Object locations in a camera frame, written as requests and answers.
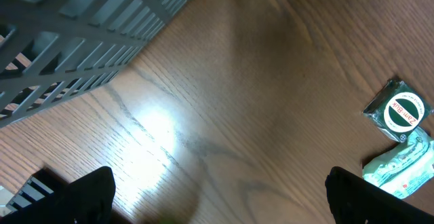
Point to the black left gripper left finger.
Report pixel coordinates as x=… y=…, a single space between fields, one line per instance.
x=45 y=198

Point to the round white red lid cup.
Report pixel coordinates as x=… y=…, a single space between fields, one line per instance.
x=397 y=109

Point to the green snack packet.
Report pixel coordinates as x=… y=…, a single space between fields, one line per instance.
x=404 y=169

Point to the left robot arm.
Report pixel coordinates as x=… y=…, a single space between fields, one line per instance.
x=45 y=198

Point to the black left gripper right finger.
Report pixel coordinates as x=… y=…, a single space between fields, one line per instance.
x=354 y=200

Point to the grey plastic mesh basket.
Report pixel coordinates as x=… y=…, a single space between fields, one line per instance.
x=55 y=50

